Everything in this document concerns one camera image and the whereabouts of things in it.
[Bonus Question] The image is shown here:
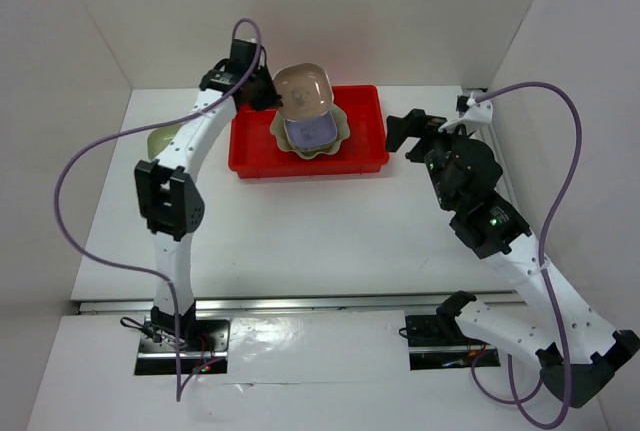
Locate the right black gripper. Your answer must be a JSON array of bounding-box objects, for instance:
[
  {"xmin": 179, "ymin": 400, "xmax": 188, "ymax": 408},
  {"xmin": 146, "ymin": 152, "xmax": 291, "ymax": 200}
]
[{"xmin": 383, "ymin": 107, "xmax": 473, "ymax": 210}]

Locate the green scalloped bowl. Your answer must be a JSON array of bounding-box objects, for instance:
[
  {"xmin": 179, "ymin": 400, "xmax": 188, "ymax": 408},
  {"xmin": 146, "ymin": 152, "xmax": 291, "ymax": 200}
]
[{"xmin": 269, "ymin": 104, "xmax": 351, "ymax": 160}]

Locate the pink square plate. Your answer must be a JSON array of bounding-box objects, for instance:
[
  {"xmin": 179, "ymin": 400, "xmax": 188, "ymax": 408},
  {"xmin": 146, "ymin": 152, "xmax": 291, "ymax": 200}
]
[{"xmin": 273, "ymin": 63, "xmax": 334, "ymax": 121}]

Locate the purple square plate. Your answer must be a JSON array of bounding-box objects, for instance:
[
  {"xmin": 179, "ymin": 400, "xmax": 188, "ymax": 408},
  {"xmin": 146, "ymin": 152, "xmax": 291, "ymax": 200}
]
[{"xmin": 284, "ymin": 111, "xmax": 338, "ymax": 150}]

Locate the green square plate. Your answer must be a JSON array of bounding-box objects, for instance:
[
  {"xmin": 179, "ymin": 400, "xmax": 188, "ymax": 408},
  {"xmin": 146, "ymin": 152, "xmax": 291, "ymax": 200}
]
[{"xmin": 146, "ymin": 125, "xmax": 180, "ymax": 160}]

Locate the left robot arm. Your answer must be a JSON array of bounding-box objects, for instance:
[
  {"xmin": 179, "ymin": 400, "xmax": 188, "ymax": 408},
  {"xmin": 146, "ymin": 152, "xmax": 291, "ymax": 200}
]
[{"xmin": 134, "ymin": 59, "xmax": 281, "ymax": 350}]

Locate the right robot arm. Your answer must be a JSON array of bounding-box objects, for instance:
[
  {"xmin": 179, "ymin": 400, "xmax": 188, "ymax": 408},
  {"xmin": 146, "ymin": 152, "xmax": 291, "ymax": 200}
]
[{"xmin": 385, "ymin": 109, "xmax": 639, "ymax": 408}]

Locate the red plastic bin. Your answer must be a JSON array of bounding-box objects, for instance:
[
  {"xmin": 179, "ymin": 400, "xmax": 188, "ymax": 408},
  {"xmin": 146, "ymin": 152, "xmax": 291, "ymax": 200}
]
[{"xmin": 228, "ymin": 85, "xmax": 389, "ymax": 179}]

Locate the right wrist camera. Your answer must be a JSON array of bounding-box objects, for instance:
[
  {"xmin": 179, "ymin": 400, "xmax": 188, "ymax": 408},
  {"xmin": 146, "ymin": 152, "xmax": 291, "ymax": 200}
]
[{"xmin": 438, "ymin": 93, "xmax": 493, "ymax": 136}]

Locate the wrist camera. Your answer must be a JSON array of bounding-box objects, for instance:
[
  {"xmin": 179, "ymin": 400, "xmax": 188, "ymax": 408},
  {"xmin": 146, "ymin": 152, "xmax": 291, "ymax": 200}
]
[
  {"xmin": 438, "ymin": 93, "xmax": 493, "ymax": 136},
  {"xmin": 229, "ymin": 38, "xmax": 261, "ymax": 68}
]

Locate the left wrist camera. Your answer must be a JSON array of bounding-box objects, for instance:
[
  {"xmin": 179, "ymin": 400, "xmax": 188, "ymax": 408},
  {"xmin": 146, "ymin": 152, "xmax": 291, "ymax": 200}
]
[{"xmin": 229, "ymin": 38, "xmax": 261, "ymax": 68}]

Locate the right aluminium rail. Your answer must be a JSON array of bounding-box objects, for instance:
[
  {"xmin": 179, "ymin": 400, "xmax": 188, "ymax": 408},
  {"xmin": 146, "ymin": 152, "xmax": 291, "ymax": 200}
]
[{"xmin": 482, "ymin": 128, "xmax": 516, "ymax": 202}]

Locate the aluminium rail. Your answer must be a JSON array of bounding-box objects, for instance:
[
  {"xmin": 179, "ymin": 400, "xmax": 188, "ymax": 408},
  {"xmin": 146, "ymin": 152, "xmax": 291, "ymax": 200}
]
[
  {"xmin": 482, "ymin": 128, "xmax": 516, "ymax": 202},
  {"xmin": 74, "ymin": 291, "xmax": 536, "ymax": 316}
]

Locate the front aluminium rail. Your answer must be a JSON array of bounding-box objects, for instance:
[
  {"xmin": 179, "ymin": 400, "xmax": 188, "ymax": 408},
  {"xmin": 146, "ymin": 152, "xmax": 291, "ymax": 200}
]
[{"xmin": 74, "ymin": 291, "xmax": 536, "ymax": 316}]

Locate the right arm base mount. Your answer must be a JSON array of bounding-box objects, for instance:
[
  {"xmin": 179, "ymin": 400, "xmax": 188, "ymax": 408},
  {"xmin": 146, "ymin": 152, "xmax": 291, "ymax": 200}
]
[{"xmin": 398, "ymin": 315, "xmax": 501, "ymax": 371}]

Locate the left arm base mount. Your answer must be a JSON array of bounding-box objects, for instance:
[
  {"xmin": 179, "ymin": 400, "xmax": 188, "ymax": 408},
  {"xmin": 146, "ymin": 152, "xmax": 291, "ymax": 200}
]
[{"xmin": 120, "ymin": 317, "xmax": 231, "ymax": 376}]

